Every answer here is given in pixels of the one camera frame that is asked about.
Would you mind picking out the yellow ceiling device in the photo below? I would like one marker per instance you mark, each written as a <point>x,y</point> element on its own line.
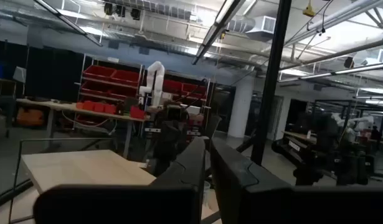
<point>309,12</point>

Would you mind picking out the long wooden workbench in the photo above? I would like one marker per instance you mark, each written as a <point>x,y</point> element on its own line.
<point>69,107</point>

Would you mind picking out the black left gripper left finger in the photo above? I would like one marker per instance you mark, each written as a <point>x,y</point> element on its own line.
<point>166,199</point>

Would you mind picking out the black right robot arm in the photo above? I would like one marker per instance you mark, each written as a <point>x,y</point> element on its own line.
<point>169,140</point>

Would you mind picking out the long ceiling light fixture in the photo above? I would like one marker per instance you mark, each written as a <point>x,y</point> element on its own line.
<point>350,70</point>
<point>68,24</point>
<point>216,29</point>

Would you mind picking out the black vertical frame post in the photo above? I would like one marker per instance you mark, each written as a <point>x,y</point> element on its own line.
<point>272,77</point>

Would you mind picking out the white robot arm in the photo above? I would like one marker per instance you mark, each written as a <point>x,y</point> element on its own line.
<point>362,123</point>
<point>157,81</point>

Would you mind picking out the metal rack with red bins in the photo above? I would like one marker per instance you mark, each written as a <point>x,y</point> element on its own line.
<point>191,88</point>
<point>110,76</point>

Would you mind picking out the red plastic bin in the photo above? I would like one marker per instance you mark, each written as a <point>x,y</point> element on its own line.
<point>99,107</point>
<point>137,112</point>
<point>110,109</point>
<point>88,106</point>

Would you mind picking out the white ceiling air unit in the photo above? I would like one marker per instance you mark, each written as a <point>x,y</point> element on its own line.
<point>262,28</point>

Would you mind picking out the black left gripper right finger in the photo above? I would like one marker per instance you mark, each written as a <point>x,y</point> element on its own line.
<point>256,199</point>

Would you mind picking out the orange bag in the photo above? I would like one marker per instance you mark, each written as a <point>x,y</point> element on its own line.
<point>29,117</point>

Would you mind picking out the white round column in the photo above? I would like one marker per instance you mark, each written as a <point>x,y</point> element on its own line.
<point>241,109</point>

